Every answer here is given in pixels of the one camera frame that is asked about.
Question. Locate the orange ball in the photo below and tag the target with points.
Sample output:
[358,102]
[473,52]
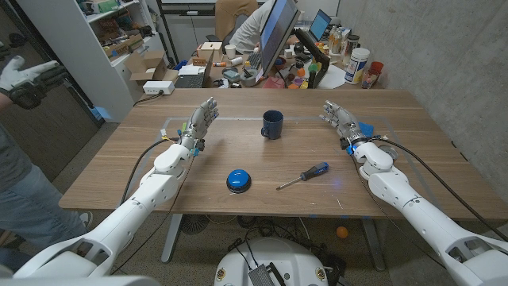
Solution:
[342,232]

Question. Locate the dark lidded jar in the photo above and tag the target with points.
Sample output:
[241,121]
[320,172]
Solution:
[352,43]

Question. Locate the white power box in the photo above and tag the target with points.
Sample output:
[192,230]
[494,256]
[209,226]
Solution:
[158,87]

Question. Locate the white paper cup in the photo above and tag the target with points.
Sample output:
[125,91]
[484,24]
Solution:
[230,51]

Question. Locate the grey finned device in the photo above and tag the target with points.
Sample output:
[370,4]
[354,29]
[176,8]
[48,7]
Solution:
[261,277]

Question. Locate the person in grey shirt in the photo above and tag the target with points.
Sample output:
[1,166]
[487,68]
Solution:
[28,206]

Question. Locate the grey tape roll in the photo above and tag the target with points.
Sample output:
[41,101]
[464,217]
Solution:
[249,78]

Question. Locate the black white glove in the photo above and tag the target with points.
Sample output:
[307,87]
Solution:
[24,79]

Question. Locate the blue plastic block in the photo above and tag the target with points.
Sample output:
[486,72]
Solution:
[367,129]

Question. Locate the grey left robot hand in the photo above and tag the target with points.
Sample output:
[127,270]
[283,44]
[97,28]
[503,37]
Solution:
[198,123]

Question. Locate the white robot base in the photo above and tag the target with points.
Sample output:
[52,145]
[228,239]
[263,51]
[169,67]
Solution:
[285,258]

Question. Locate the wooden tissue box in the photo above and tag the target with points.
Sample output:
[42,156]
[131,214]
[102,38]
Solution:
[210,51]

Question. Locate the grey white sneaker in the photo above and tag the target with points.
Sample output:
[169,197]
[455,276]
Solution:
[86,219]

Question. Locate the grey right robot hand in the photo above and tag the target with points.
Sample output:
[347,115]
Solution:
[345,123]

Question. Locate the brown office chair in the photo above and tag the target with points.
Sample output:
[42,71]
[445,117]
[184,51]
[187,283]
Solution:
[228,16]

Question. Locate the white canister blue label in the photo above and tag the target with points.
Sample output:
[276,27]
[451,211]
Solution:
[356,65]

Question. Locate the grey table leg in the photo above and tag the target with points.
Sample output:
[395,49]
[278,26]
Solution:
[171,238]
[373,244]

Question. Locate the tilted computer monitor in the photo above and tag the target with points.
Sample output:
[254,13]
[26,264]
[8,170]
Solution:
[275,32]

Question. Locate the open cardboard box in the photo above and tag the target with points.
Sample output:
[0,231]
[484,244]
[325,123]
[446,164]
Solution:
[148,67]

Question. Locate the blue push button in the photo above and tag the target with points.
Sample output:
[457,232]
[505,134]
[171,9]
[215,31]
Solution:
[239,178]

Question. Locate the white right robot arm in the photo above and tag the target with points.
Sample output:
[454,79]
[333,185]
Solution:
[416,210]

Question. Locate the white shelf unit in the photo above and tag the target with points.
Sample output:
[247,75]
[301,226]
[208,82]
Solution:
[79,59]

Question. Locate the white paper sheet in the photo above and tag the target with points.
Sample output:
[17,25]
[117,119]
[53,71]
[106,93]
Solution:
[332,77]

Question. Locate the black laptop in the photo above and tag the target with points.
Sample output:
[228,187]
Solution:
[192,81]

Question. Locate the dark blue mug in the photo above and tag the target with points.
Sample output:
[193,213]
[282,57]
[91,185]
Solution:
[274,125]

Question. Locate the seated person in white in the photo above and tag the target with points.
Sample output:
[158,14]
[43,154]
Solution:
[250,32]

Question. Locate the open laptop blue screen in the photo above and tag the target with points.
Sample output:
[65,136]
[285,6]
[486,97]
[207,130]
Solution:
[319,24]

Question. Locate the pink pouch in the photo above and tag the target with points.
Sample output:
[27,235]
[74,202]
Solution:
[274,82]

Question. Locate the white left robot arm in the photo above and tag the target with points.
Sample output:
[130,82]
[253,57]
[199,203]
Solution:
[151,190]

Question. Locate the person's bare forearm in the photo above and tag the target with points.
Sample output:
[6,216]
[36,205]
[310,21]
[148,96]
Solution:
[4,102]

